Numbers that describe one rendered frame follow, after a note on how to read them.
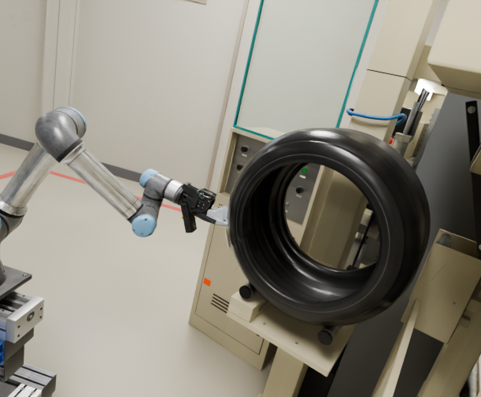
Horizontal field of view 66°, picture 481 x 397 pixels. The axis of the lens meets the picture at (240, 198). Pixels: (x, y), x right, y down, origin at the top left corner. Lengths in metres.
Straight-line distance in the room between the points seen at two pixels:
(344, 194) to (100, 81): 3.83
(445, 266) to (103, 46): 4.22
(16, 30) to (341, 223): 4.68
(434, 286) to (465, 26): 0.85
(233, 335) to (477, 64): 1.94
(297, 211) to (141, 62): 3.12
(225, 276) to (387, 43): 1.45
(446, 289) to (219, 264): 1.25
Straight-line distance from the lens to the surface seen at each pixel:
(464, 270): 1.33
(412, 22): 1.38
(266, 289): 1.16
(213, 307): 2.32
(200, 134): 4.36
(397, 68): 1.36
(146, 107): 4.57
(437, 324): 1.40
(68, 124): 1.25
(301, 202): 1.89
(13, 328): 1.44
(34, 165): 1.40
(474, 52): 0.72
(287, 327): 1.32
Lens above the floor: 1.56
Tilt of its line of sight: 19 degrees down
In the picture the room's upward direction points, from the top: 14 degrees clockwise
